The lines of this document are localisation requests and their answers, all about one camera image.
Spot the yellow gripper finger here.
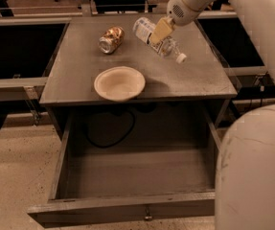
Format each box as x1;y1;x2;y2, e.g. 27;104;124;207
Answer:
149;16;174;44

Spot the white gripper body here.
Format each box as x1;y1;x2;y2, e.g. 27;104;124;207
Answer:
167;0;216;26

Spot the clear plastic water bottle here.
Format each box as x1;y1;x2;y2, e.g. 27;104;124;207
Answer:
133;16;187;63

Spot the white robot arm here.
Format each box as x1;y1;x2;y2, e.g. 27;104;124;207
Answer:
151;0;275;230

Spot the open grey top drawer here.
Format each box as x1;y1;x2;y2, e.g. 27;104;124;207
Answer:
28;103;219;228

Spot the metal drawer knob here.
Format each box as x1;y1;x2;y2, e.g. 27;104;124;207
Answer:
144;206;153;221

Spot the crushed gold soda can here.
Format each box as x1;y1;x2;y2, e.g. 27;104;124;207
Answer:
98;26;125;54

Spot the white paper bowl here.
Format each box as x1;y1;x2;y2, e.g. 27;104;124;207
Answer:
94;66;146;102

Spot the grey wooden cabinet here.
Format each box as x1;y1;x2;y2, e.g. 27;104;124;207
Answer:
39;13;239;139

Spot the black cable behind cabinet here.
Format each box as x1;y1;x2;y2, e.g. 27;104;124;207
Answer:
82;107;137;149

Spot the grey metal frame rail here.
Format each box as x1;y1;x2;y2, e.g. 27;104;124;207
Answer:
0;77;48;102

